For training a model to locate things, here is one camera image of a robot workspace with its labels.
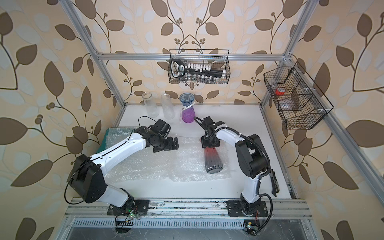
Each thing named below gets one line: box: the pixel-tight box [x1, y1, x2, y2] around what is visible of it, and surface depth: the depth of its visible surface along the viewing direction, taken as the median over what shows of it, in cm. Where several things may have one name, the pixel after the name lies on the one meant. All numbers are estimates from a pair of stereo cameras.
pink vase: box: [204, 146, 224, 174], surface depth 85 cm
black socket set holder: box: [170, 59, 226, 79], surface depth 84 cm
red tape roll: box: [275, 87, 286, 96], surface depth 84 cm
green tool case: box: [95, 127, 119, 154], surface depth 92 cm
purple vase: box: [179, 92, 196, 124], surface depth 100 cm
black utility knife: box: [269, 168, 280, 198], surface depth 81 cm
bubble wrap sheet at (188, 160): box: [170, 136, 233, 182], surface depth 89 cm
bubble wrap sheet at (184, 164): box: [105, 136, 203, 182], surface depth 88 cm
